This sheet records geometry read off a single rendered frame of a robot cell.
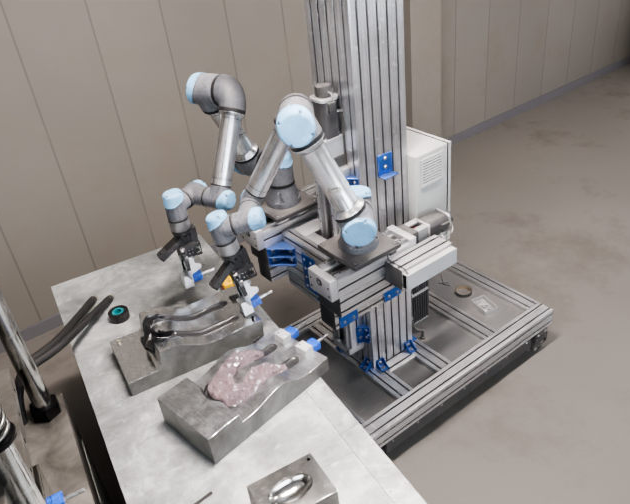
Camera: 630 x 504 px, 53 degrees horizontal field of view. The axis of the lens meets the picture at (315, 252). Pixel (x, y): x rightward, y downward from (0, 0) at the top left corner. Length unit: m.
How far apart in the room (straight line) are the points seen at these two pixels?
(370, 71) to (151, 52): 1.81
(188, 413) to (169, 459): 0.15
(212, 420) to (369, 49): 1.34
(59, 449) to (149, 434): 0.29
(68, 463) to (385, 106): 1.62
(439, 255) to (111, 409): 1.29
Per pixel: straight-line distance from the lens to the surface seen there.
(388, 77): 2.38
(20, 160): 3.73
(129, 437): 2.14
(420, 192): 2.61
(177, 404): 2.02
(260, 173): 2.16
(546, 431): 3.09
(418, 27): 4.67
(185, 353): 2.23
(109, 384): 2.35
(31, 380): 2.24
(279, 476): 1.81
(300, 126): 1.91
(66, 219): 3.91
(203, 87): 2.37
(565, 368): 3.40
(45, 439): 2.28
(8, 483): 1.46
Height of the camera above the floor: 2.29
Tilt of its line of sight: 33 degrees down
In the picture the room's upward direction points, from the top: 7 degrees counter-clockwise
